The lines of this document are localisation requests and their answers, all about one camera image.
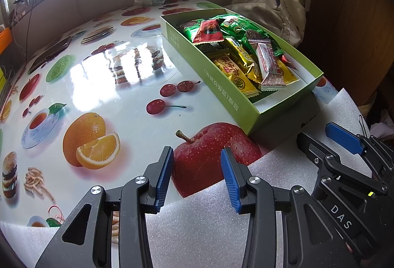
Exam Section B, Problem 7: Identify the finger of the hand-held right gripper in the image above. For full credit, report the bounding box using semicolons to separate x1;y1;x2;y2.
296;132;388;196
325;122;394;176

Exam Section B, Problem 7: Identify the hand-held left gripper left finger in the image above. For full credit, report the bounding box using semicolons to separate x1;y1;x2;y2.
35;146;175;268

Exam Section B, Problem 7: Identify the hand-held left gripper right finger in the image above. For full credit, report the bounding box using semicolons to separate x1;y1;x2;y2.
221;147;358;268

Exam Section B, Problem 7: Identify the yellow snack packet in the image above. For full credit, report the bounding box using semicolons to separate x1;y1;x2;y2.
210;54;260;97
275;57;300;88

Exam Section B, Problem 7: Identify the green cardboard box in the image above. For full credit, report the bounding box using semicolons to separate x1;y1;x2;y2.
159;8;324;136

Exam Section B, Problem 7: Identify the white red nougat packet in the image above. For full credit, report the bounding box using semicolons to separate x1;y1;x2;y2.
251;42;285;92

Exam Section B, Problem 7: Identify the long gold snack bar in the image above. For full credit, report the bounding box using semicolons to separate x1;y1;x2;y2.
224;37;262;84

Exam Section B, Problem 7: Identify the green cookie packet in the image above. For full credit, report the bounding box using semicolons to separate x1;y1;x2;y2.
179;19;204;42
214;14;288;63

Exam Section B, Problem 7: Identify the red snack packet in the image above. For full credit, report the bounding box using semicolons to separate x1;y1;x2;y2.
192;19;224;44

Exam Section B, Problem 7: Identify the white foam sheet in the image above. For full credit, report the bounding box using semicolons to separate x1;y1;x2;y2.
0;88;382;268

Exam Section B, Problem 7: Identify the brown wooden cabinet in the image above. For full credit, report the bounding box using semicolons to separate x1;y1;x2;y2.
303;0;394;121

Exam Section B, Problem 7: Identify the fruit printed tablecloth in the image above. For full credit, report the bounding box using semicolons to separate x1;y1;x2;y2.
0;0;336;268

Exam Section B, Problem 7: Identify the black phone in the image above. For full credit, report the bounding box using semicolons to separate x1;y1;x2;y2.
29;37;73;72

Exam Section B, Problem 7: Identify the orange box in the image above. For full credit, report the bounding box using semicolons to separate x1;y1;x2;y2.
0;26;14;55

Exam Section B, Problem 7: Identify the thin black cable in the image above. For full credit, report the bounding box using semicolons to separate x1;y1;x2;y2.
27;0;73;53

